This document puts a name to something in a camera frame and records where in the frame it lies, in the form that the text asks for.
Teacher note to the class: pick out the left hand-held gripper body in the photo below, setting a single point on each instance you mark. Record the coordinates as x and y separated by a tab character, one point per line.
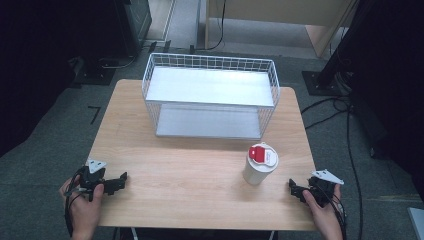
90	176

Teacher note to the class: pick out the pale flat panel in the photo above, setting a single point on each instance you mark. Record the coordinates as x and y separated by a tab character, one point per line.
417	223

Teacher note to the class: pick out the dark cabinet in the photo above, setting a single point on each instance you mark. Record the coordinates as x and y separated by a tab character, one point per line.
137	23

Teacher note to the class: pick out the black stand pole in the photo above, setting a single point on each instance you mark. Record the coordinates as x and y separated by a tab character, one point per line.
343	40

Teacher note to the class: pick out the light wooden furniture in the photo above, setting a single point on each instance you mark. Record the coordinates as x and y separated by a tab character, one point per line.
283	11

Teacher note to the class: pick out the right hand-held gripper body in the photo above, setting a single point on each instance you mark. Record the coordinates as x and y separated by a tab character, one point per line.
322	187

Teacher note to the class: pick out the person's right hand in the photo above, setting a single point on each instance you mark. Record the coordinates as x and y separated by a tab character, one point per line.
321	216

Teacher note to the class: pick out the dark stand base plate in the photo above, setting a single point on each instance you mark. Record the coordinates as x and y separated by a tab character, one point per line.
93	75

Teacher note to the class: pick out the white cup with red label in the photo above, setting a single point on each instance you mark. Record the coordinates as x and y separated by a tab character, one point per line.
259	165

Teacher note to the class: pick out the person's left hand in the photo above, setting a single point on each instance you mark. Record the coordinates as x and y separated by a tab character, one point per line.
83	210

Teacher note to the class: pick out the black stand base plate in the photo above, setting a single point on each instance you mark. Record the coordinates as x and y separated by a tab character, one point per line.
318	85

